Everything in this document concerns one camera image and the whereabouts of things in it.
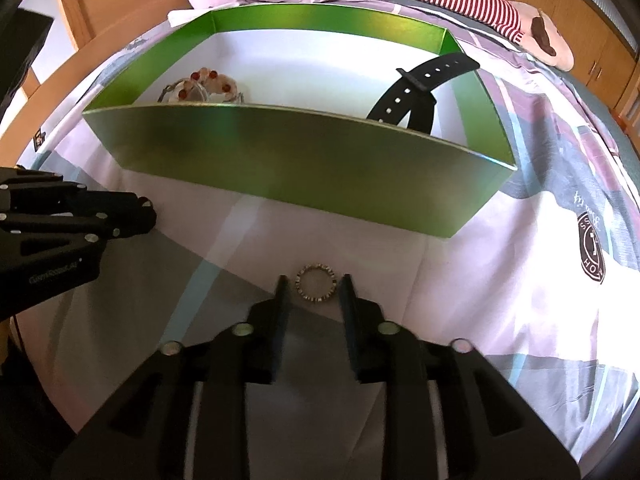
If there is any small gold bead ring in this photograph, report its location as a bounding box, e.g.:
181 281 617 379
295 263 336 304

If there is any wooden cabinet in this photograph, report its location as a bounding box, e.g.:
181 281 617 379
470 0 640 131

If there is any orange bead bracelet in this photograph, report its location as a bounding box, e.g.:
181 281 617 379
177 66 238 104

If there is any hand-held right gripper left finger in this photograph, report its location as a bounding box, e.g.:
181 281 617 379
50 274 291 480

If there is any printed patchwork bedsheet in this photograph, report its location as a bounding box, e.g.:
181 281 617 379
15 0 640 466

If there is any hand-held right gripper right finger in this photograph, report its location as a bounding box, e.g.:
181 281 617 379
337 274 583 480

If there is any dark flat object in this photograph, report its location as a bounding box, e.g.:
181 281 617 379
0 7 55 117

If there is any green cardboard box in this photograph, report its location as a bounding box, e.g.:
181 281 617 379
81 2 518 239

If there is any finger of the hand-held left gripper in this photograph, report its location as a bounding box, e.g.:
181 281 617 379
0 165 154 217
0 208 157 261

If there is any black wrist watch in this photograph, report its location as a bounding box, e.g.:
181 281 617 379
366 53 481 136

